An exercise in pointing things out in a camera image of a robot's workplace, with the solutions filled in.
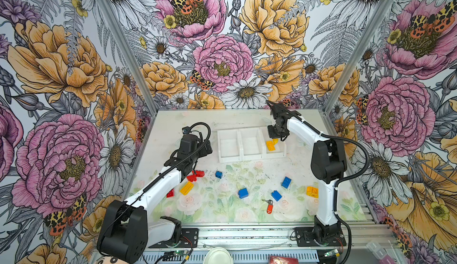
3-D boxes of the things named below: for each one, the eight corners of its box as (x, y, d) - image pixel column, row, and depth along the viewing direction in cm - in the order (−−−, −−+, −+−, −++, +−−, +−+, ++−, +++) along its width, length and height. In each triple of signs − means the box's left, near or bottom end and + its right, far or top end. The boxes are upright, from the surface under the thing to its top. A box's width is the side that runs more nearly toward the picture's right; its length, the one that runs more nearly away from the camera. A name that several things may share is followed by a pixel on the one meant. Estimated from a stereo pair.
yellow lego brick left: (180, 192, 89) (179, 190, 87) (190, 182, 92) (189, 180, 90) (185, 196, 87) (184, 195, 86) (194, 186, 91) (194, 184, 89)
